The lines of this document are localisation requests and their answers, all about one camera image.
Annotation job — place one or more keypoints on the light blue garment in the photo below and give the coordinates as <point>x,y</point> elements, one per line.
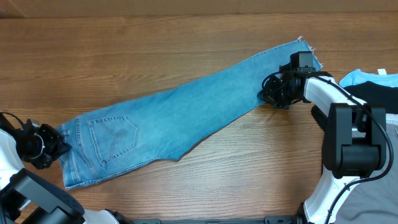
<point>357,77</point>

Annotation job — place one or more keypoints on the light blue denim jeans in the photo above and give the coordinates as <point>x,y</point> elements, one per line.
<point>120,138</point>

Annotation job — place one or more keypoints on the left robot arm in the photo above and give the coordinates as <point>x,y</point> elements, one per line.
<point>39,145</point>

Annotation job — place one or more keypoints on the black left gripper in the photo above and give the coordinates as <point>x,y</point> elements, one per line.
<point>57,147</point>

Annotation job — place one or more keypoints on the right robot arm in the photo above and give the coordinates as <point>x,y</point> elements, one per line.
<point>355,149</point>

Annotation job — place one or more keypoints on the grey garment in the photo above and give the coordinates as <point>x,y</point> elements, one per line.
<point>376,201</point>

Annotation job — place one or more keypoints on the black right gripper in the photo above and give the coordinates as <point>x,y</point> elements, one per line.
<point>270,96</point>

